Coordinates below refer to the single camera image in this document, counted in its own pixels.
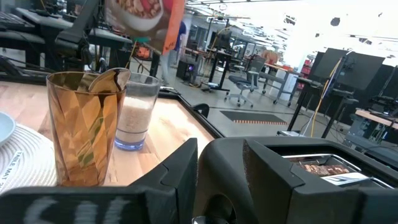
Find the black four-slot toaster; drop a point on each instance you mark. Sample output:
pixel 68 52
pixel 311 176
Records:
pixel 224 174

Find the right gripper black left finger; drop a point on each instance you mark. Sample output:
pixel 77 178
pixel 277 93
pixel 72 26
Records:
pixel 93 205

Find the black standing desk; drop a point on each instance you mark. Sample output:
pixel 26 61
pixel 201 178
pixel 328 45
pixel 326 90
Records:
pixel 222 56

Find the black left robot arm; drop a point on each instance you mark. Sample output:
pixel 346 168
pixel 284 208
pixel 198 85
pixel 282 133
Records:
pixel 81 21

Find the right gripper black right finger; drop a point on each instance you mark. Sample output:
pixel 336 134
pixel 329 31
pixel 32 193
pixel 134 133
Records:
pixel 311 205

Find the person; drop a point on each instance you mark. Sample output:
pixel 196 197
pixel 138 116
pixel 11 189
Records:
pixel 182 34

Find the clear glass with white filling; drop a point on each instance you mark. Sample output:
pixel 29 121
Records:
pixel 136 118

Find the grey-green round plate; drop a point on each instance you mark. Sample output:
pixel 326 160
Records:
pixel 5 127

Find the orange cereal box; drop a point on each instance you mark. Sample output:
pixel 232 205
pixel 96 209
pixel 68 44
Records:
pixel 146 18

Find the amber faceted drinking glass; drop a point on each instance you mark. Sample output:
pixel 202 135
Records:
pixel 84 133

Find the black floor mat striped edge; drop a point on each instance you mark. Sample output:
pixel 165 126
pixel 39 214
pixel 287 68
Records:
pixel 255 117

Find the grey office chair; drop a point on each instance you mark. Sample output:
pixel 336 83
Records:
pixel 245 81

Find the black computer tower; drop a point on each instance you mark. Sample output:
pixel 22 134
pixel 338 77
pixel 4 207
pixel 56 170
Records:
pixel 185 70

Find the black partition panel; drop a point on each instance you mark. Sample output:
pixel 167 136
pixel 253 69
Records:
pixel 357 68

